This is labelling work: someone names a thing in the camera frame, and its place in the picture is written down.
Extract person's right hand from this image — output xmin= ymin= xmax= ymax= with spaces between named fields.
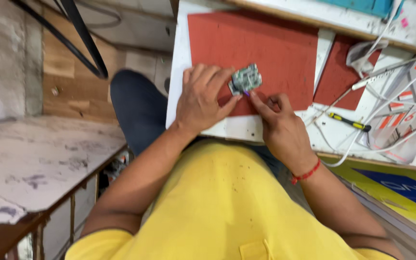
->
xmin=249 ymin=90 xmax=319 ymax=176

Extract person's left hand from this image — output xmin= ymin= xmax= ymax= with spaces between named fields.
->
xmin=174 ymin=63 xmax=243 ymax=137

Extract green circuit board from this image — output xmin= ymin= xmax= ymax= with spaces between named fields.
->
xmin=228 ymin=64 xmax=263 ymax=97

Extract dark blue trousers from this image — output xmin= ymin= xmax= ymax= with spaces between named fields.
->
xmin=110 ymin=69 xmax=284 ymax=177

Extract yellow black screwdriver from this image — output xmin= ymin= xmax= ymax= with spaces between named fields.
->
xmin=329 ymin=112 xmax=372 ymax=133

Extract small red rubber mat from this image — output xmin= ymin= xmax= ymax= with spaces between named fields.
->
xmin=313 ymin=34 xmax=382 ymax=111

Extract large red rubber mat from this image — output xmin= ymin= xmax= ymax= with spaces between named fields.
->
xmin=187 ymin=10 xmax=319 ymax=117

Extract yellow shirt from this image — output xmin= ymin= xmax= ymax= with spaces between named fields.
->
xmin=65 ymin=139 xmax=398 ymax=260

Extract white pen-shaped tool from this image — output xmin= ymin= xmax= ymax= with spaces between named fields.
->
xmin=351 ymin=69 xmax=397 ymax=91

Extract white crumpled plastic bag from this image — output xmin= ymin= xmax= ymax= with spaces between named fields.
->
xmin=345 ymin=39 xmax=389 ymax=78

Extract yellow blue sign board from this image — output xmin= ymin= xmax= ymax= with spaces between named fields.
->
xmin=317 ymin=153 xmax=416 ymax=235

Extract white carton with red print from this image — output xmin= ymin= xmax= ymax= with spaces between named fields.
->
xmin=369 ymin=58 xmax=416 ymax=165

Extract black metal stool legs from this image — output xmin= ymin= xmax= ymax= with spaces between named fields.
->
xmin=10 ymin=0 xmax=110 ymax=80

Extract teal box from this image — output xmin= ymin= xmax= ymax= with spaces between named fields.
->
xmin=316 ymin=0 xmax=406 ymax=19

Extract marble top side table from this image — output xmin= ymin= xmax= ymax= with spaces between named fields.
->
xmin=0 ymin=115 xmax=130 ymax=260

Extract red thread bracelet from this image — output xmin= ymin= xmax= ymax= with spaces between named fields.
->
xmin=290 ymin=157 xmax=321 ymax=186

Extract thick white cable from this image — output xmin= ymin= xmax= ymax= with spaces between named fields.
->
xmin=322 ymin=105 xmax=416 ymax=168

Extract thin white cable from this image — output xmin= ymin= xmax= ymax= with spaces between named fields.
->
xmin=365 ymin=0 xmax=403 ymax=58

